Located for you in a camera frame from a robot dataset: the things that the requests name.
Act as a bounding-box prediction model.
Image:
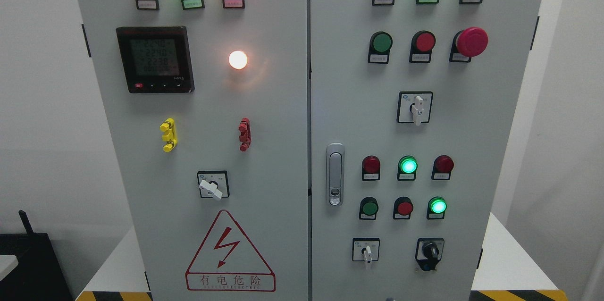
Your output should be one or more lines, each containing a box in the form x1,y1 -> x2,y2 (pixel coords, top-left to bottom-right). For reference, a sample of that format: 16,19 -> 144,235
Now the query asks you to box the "red indicator light middle left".
361,155 -> 380,181

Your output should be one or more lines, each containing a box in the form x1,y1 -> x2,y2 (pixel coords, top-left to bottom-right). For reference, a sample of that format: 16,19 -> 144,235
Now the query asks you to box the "white rotary switch left door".
197,170 -> 229,201

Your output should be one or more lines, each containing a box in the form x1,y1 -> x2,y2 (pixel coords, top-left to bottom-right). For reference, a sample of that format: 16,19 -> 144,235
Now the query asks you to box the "grey right cabinet door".
309,0 -> 541,301

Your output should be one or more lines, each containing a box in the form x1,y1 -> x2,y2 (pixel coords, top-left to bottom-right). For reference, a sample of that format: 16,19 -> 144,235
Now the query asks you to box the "white lit indicator lamp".
228,50 -> 248,70

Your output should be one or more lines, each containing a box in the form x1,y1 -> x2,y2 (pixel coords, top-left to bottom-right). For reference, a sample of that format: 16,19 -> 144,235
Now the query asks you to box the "grey cabinet door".
78,0 -> 309,301
309,0 -> 541,301

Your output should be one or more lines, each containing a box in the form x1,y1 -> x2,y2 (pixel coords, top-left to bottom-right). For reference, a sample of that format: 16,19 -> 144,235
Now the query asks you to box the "silver door handle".
326,143 -> 345,206

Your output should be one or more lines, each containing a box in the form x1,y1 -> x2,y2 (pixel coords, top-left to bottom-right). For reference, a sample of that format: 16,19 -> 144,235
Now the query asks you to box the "white rotary switch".
352,237 -> 380,269
396,91 -> 434,125

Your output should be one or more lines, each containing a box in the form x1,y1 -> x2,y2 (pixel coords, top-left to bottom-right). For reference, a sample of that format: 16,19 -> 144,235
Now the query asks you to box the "green push button upper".
367,32 -> 393,64

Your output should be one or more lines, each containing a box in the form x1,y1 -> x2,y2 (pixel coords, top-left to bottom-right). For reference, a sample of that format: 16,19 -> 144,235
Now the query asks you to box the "white rotary switch lower right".
352,237 -> 380,269

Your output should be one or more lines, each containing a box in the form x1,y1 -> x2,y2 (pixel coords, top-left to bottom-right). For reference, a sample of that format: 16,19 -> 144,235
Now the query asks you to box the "white rotary switch upper right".
396,91 -> 434,125

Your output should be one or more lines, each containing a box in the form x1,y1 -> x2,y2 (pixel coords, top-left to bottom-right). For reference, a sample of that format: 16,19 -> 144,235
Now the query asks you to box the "red push button lower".
392,196 -> 414,220

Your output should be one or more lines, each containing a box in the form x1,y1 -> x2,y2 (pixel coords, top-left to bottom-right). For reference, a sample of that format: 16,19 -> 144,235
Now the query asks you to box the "red indicator light middle right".
431,155 -> 454,180

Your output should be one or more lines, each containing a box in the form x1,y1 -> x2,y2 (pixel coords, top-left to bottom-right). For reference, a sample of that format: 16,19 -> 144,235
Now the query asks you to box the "red push button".
392,196 -> 414,220
409,30 -> 436,64

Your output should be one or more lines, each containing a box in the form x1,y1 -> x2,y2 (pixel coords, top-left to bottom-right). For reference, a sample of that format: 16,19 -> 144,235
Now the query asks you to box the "green lit push button lower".
426,196 -> 447,220

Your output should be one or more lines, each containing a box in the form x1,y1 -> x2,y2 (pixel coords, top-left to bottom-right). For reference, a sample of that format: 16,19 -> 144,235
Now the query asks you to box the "red push button upper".
409,30 -> 436,64

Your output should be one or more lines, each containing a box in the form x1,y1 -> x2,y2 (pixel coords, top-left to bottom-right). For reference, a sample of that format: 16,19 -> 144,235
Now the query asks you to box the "green indicator light middle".
397,155 -> 417,181

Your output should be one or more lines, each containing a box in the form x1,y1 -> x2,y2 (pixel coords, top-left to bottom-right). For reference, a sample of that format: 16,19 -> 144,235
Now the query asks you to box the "red terminal connector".
239,117 -> 251,152

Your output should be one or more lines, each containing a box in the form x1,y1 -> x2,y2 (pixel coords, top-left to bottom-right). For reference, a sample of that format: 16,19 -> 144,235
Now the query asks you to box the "red emergency stop button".
449,26 -> 489,63

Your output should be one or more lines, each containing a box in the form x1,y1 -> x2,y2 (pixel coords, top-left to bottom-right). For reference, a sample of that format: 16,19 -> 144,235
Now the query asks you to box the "red electric hazard warning sticker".
185,210 -> 276,293

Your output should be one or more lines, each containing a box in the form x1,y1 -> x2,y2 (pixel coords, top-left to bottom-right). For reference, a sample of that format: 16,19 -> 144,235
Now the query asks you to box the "yellow terminal connector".
159,117 -> 178,153

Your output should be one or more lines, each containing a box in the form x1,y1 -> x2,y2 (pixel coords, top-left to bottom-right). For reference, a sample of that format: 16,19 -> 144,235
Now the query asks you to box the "black digital power meter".
116,25 -> 195,94

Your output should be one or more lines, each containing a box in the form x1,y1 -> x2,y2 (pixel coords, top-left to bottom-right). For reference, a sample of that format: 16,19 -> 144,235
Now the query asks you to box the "grey left cabinet door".
78,0 -> 309,301

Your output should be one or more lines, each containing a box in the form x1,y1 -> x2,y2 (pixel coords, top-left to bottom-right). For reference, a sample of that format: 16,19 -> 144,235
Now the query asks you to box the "black box with antenna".
0,210 -> 74,301

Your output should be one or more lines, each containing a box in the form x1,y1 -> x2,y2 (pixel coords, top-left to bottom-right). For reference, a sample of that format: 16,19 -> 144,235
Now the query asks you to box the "black selector knob switch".
415,237 -> 445,272

